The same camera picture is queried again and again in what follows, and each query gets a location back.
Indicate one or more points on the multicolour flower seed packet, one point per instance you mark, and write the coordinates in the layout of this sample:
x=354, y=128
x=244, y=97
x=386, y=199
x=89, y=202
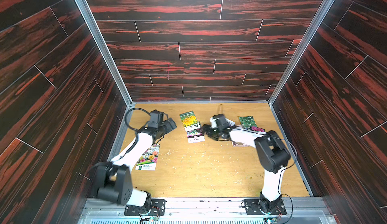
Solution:
x=148, y=160

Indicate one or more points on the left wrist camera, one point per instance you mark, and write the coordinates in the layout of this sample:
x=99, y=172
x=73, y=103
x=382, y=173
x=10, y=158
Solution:
x=156, y=116

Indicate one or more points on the front aluminium rail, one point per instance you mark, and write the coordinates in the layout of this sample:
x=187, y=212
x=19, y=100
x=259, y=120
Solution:
x=239, y=210

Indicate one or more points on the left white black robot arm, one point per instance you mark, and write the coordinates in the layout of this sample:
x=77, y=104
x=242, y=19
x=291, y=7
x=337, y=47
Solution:
x=112, y=180

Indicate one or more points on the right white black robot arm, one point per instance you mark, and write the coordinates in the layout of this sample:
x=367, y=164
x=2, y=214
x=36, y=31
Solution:
x=272, y=152

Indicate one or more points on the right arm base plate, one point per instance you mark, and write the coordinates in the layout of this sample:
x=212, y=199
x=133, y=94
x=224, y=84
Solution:
x=264, y=207

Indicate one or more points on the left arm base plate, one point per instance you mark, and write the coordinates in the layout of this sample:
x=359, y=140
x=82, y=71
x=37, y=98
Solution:
x=154, y=207

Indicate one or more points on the green magenta seed packet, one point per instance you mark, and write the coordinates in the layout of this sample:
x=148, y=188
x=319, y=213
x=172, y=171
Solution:
x=257, y=129

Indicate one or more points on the dark green leaf seed packet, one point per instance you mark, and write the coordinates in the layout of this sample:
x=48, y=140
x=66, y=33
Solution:
x=247, y=122

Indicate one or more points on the pink striped shop seed packet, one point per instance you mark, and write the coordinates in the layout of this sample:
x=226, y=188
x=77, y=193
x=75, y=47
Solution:
x=235, y=143

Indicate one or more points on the pink aster seed packet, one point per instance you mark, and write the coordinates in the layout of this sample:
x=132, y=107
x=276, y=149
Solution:
x=195, y=136

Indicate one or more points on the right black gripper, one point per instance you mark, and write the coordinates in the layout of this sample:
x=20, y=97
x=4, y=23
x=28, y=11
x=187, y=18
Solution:
x=213, y=130

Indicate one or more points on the yellow marigold seed packet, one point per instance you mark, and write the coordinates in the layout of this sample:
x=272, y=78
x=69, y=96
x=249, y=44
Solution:
x=189, y=121

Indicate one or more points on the purple flower seed packet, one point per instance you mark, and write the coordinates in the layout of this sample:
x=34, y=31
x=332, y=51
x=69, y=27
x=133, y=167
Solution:
x=230, y=122

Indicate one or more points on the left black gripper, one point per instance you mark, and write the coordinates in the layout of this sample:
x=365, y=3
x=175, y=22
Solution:
x=168, y=127

